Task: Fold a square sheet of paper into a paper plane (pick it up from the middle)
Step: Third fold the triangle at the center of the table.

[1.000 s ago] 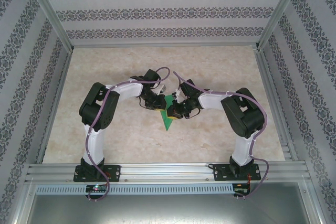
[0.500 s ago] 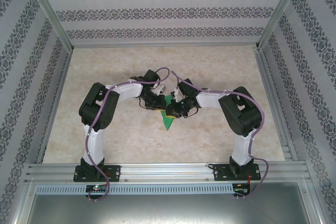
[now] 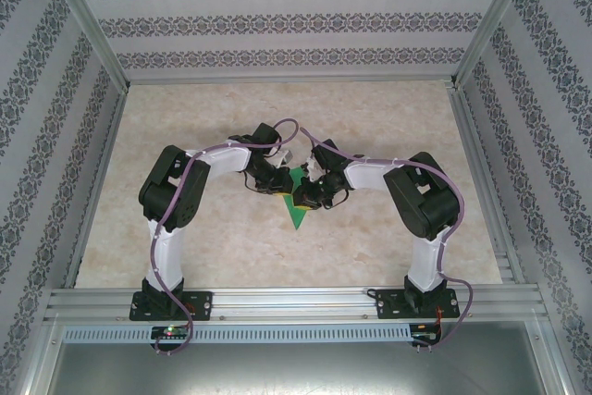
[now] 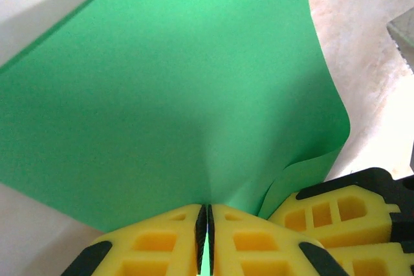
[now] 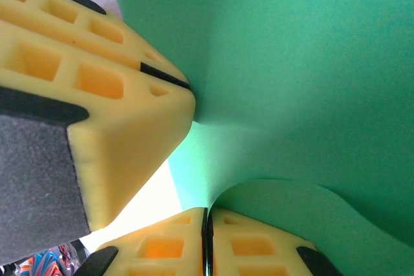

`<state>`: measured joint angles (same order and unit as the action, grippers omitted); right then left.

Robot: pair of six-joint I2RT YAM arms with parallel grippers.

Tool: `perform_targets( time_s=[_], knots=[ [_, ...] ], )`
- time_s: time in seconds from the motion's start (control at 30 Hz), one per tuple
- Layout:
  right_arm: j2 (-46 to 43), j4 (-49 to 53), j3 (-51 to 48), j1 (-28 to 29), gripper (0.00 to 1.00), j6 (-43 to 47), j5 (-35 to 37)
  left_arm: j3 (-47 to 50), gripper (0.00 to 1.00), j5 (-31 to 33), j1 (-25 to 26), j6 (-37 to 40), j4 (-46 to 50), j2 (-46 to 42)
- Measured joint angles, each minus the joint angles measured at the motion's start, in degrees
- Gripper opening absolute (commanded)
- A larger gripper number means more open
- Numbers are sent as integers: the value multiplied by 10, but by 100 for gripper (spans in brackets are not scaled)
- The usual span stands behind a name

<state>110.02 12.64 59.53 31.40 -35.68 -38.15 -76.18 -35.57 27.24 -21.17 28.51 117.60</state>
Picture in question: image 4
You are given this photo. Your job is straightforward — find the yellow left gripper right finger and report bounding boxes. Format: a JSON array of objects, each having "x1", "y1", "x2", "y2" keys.
[{"x1": 206, "y1": 204, "x2": 349, "y2": 276}]

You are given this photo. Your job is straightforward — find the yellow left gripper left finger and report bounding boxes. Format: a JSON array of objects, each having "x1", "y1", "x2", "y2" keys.
[{"x1": 61, "y1": 204, "x2": 207, "y2": 276}]

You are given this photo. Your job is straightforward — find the green paper sheet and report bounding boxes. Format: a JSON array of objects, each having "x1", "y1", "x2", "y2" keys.
[{"x1": 0, "y1": 0, "x2": 352, "y2": 276}]

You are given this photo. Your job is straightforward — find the aluminium side rail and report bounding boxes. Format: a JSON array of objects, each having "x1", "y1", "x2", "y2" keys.
[{"x1": 386, "y1": 10, "x2": 414, "y2": 73}]

